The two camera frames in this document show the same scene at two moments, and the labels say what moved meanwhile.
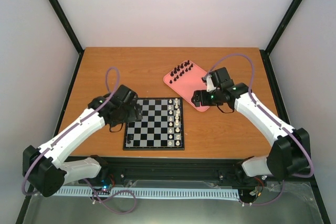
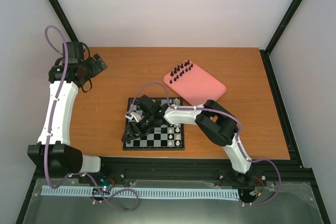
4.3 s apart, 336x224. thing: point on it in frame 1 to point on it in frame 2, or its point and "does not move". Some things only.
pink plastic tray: (186, 80) does not move
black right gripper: (203, 100) to (129, 129)
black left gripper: (133, 116) to (97, 69)
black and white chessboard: (161, 128) does not move
